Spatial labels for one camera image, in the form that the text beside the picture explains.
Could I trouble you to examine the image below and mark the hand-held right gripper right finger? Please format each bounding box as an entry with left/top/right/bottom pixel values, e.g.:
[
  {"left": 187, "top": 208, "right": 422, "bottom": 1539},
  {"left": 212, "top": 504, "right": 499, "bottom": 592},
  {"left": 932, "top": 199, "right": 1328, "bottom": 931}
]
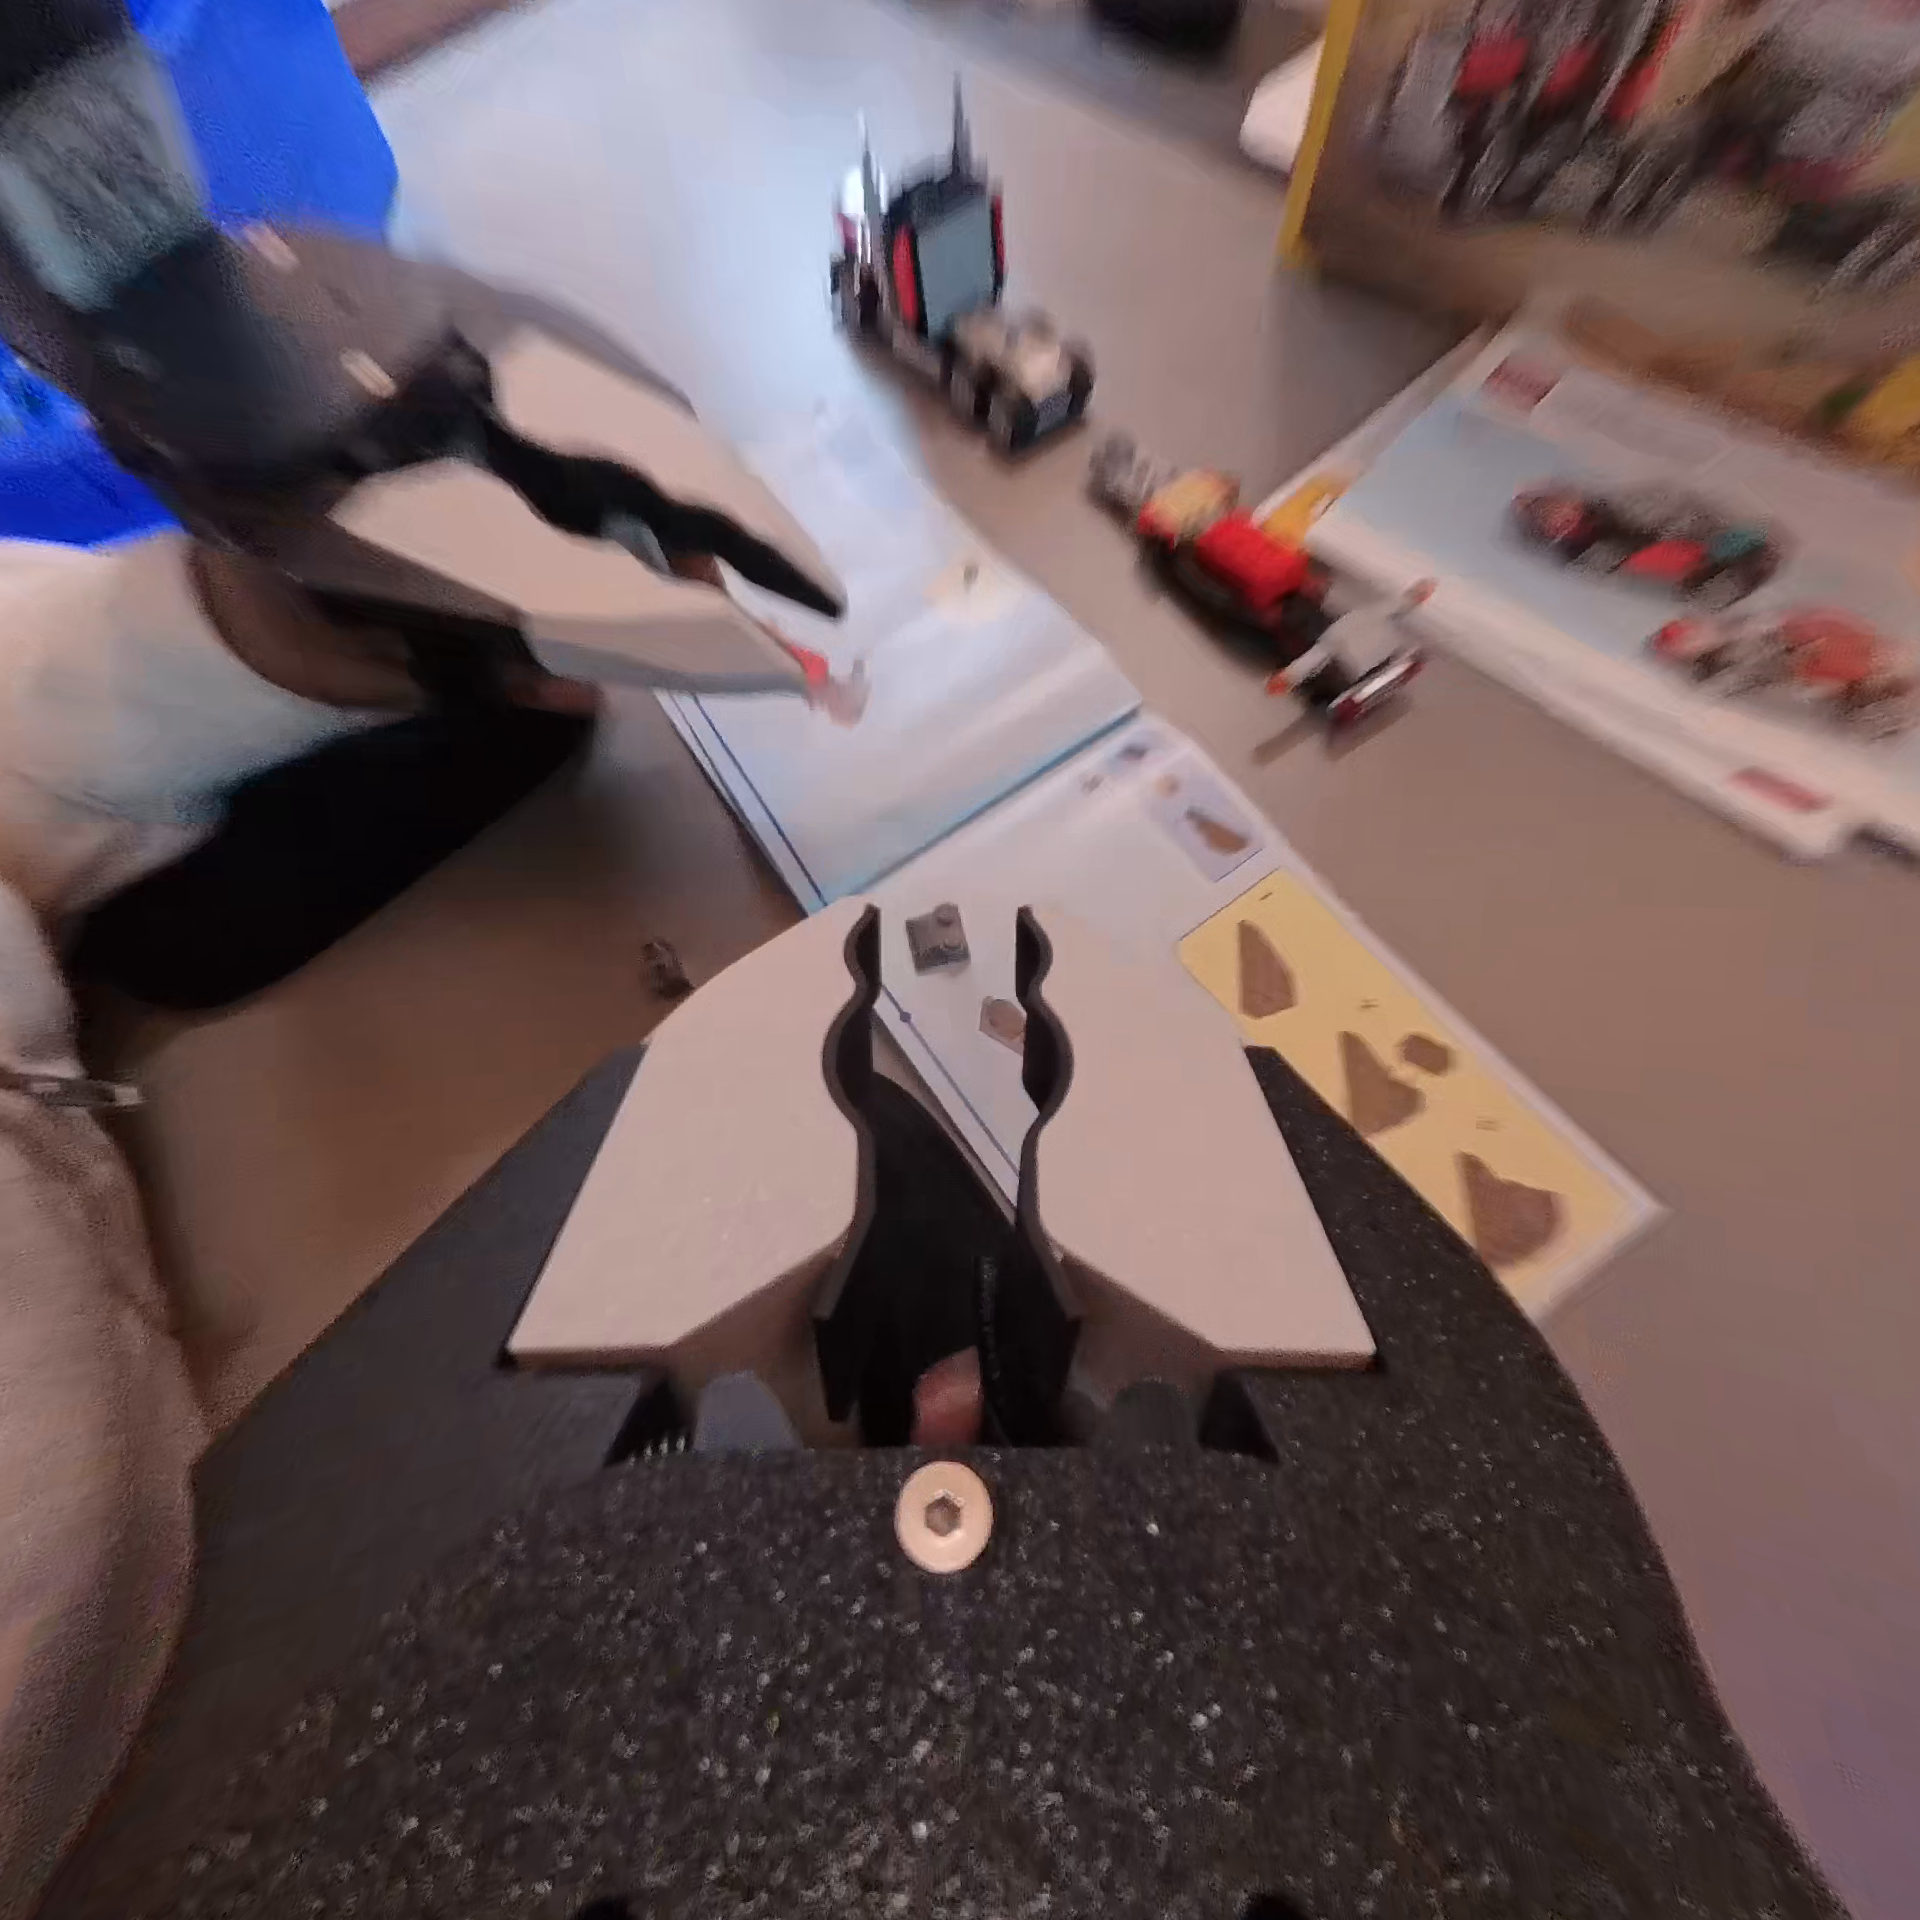
[{"left": 1012, "top": 903, "right": 1379, "bottom": 1427}]

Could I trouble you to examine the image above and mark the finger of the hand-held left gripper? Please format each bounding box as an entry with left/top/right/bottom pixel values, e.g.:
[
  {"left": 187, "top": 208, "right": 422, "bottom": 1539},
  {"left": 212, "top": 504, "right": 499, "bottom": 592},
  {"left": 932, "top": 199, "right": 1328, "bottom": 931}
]
[
  {"left": 321, "top": 454, "right": 846, "bottom": 700},
  {"left": 451, "top": 319, "right": 852, "bottom": 619}
]

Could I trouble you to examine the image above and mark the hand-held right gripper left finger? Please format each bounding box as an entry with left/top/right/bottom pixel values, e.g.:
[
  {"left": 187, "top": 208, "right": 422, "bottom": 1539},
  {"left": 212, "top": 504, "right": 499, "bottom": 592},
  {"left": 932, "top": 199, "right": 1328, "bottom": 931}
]
[{"left": 507, "top": 901, "right": 886, "bottom": 1432}]

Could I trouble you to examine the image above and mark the blue plastic bin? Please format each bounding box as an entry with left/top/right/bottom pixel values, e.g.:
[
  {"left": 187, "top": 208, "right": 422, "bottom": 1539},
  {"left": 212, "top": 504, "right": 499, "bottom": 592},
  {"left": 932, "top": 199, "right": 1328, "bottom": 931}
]
[{"left": 0, "top": 0, "right": 400, "bottom": 543}]

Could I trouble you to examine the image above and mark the person's left forearm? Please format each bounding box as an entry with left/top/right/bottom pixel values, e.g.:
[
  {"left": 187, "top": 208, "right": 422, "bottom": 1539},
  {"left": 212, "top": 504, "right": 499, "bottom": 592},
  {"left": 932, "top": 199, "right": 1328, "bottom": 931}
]
[{"left": 0, "top": 533, "right": 396, "bottom": 922}]

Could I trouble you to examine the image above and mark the black and red lego truck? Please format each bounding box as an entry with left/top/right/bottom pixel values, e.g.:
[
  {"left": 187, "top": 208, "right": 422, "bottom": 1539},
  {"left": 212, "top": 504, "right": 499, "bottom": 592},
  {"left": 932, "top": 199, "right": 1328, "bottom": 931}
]
[{"left": 828, "top": 75, "right": 1098, "bottom": 454}]

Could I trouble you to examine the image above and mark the open lego instruction booklet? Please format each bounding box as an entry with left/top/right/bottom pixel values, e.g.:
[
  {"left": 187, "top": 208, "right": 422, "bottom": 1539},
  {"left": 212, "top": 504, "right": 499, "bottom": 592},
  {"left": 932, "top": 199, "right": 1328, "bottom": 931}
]
[{"left": 657, "top": 398, "right": 1667, "bottom": 1325}]

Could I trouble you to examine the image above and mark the small white lego assembly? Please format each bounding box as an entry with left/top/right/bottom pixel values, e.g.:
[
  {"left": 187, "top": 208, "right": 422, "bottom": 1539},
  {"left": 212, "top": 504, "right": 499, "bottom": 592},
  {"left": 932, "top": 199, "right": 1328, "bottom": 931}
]
[{"left": 1257, "top": 583, "right": 1438, "bottom": 759}]

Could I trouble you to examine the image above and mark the red lego vehicle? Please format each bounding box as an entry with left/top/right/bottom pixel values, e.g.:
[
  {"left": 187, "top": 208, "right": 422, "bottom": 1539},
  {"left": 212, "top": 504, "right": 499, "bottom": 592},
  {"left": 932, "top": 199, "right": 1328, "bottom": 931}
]
[{"left": 1085, "top": 432, "right": 1338, "bottom": 635}]

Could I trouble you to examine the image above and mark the closed lego instruction booklet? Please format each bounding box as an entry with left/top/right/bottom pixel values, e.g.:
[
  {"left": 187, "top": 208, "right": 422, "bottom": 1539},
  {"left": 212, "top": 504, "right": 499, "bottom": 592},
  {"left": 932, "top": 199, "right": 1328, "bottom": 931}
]
[{"left": 1257, "top": 319, "right": 1920, "bottom": 867}]

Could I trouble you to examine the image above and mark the yellow lego box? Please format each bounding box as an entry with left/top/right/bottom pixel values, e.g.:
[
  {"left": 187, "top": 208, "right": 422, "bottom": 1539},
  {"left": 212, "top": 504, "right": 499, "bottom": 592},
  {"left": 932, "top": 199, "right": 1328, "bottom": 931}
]
[{"left": 1276, "top": 0, "right": 1920, "bottom": 471}]

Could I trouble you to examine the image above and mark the person's left hand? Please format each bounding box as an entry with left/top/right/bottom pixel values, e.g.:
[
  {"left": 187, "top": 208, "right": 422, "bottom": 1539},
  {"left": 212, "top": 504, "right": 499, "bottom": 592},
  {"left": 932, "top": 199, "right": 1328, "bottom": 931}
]
[{"left": 187, "top": 543, "right": 606, "bottom": 725}]

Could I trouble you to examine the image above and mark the black mesh pad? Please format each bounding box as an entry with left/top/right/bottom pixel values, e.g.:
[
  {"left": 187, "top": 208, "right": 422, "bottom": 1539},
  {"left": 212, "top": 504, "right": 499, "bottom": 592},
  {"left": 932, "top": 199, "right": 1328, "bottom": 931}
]
[{"left": 67, "top": 701, "right": 601, "bottom": 1010}]

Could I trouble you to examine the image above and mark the person's beige clothing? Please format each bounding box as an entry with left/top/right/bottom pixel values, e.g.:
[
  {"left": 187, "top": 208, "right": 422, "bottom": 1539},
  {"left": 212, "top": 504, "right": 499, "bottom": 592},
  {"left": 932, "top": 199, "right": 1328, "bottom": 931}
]
[{"left": 0, "top": 871, "right": 212, "bottom": 1920}]

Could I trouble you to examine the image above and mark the black box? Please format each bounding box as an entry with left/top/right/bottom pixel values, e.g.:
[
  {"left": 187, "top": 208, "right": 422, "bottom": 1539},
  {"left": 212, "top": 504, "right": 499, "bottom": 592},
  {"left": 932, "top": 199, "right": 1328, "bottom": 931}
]
[{"left": 1088, "top": 0, "right": 1249, "bottom": 58}]

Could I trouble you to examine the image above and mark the white round dish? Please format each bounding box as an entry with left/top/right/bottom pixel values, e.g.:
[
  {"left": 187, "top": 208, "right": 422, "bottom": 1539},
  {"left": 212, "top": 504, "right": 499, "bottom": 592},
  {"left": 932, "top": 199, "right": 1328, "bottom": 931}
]
[{"left": 1237, "top": 36, "right": 1331, "bottom": 175}]

